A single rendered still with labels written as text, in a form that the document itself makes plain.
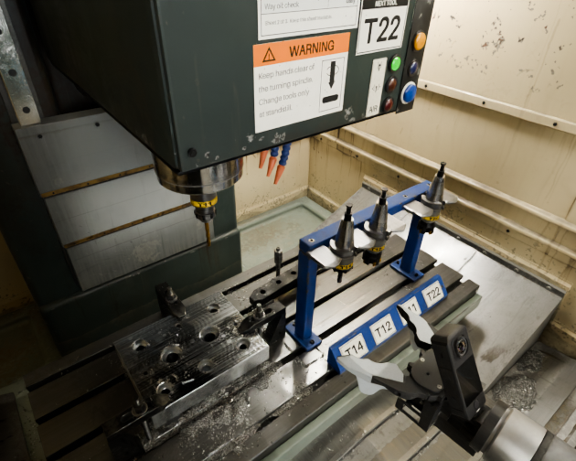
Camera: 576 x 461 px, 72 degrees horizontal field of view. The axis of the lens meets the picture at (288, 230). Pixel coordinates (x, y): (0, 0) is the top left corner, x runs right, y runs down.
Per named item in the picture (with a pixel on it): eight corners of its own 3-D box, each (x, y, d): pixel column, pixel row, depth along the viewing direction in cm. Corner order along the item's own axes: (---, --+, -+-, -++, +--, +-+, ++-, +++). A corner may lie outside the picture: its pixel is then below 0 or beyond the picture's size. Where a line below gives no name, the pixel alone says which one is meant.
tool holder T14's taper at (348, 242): (342, 234, 92) (346, 209, 88) (357, 243, 89) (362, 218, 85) (330, 243, 89) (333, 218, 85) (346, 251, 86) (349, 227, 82)
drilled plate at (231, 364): (269, 359, 98) (269, 345, 95) (155, 429, 83) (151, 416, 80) (221, 303, 112) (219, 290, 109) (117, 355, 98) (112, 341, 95)
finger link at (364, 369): (331, 395, 57) (398, 407, 56) (336, 370, 54) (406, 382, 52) (334, 376, 59) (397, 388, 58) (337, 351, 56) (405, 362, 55)
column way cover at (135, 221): (219, 239, 143) (205, 93, 113) (80, 295, 119) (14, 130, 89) (213, 232, 146) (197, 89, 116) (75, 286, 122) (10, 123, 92)
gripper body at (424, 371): (389, 404, 58) (467, 469, 51) (400, 368, 53) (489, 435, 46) (418, 373, 62) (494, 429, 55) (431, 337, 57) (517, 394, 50)
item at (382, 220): (378, 219, 97) (383, 195, 93) (390, 229, 94) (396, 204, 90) (364, 224, 95) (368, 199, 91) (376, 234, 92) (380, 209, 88)
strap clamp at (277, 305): (285, 335, 109) (286, 295, 100) (244, 359, 102) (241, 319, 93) (278, 327, 111) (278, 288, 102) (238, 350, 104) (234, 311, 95)
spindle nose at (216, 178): (208, 148, 83) (203, 90, 76) (261, 175, 75) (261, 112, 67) (139, 173, 74) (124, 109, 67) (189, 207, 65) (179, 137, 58)
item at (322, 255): (345, 262, 86) (346, 260, 86) (326, 273, 84) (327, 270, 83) (323, 246, 91) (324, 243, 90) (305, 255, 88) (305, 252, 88)
